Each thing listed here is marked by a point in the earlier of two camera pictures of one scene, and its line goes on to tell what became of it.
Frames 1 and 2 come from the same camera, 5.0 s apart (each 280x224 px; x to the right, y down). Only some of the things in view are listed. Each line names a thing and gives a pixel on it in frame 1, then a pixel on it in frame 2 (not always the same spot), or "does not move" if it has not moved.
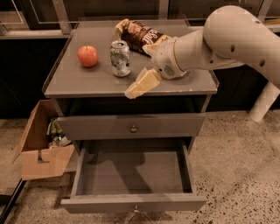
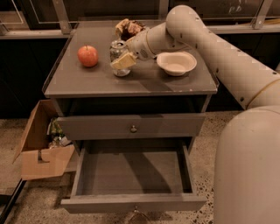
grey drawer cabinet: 131,150 does not move
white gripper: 164,59 → 139,46
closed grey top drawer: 133,127 does not move
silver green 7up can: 120,58 does not move
